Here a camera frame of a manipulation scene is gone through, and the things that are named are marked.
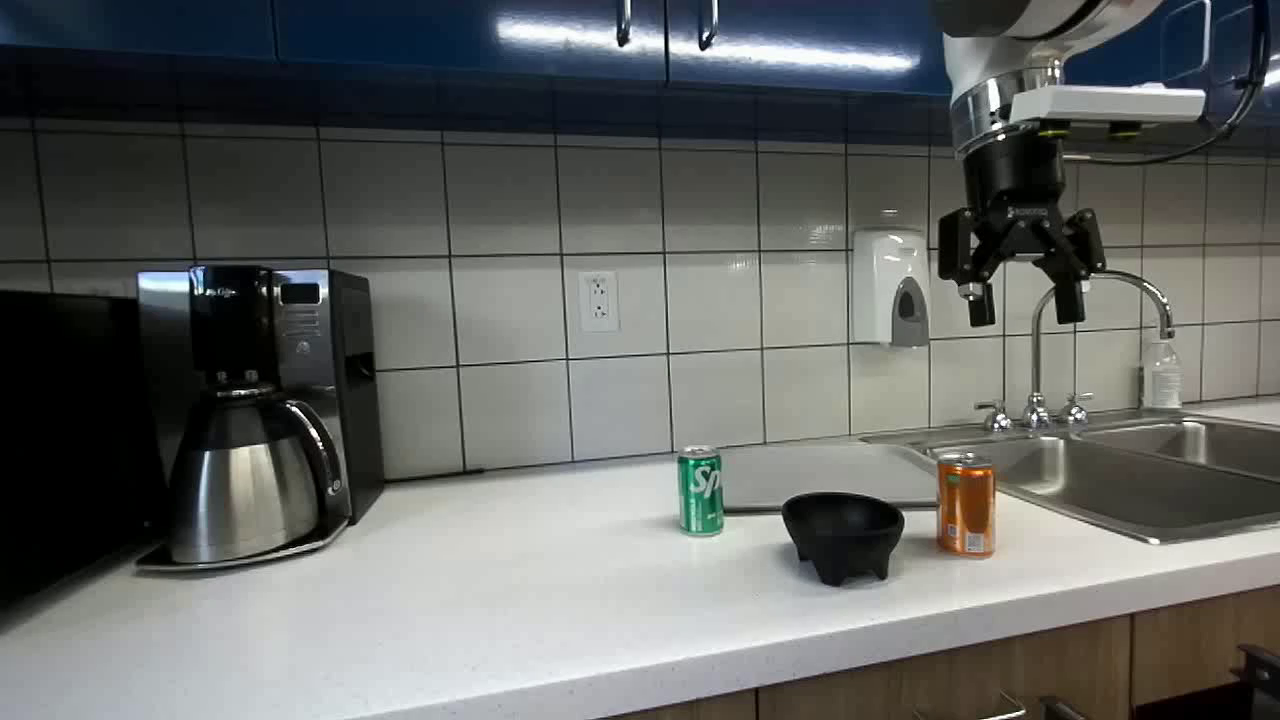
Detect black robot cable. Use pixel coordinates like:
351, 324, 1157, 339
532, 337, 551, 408
1061, 0, 1280, 172

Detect chrome faucet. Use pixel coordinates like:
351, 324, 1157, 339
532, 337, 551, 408
974, 265, 1180, 436

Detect stainless steel carafe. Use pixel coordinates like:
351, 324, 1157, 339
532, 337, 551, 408
163, 383, 351, 567

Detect green soda can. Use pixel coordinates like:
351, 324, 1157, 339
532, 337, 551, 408
674, 440, 731, 541

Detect black microwave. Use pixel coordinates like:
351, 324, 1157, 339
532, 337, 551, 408
0, 289, 168, 613

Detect orange soda can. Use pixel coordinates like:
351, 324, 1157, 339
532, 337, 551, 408
932, 448, 1001, 559

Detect stainless steel sink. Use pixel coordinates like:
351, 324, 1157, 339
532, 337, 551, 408
885, 408, 1280, 546

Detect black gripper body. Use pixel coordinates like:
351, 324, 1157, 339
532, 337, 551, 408
959, 132, 1073, 265

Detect white wall outlet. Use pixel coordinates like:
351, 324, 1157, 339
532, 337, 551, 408
576, 266, 623, 337

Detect dark object below counter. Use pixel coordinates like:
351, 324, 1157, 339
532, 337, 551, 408
1233, 639, 1280, 720

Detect blue glossy wall cabinets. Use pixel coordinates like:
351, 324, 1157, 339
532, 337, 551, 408
0, 0, 1280, 110

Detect clear soap bottle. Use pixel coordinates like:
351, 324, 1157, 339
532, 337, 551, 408
1139, 330, 1187, 417

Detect black steel coffee maker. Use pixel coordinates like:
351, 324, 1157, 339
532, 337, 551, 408
132, 259, 387, 576

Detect wooden base cabinets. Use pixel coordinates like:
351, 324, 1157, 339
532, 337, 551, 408
602, 584, 1280, 720

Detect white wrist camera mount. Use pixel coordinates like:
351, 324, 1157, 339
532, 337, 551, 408
1006, 81, 1210, 132

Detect black stone bowl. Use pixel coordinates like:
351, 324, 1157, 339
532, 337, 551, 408
778, 488, 909, 586

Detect white soap dispenser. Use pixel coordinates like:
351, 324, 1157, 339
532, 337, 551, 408
849, 226, 936, 350

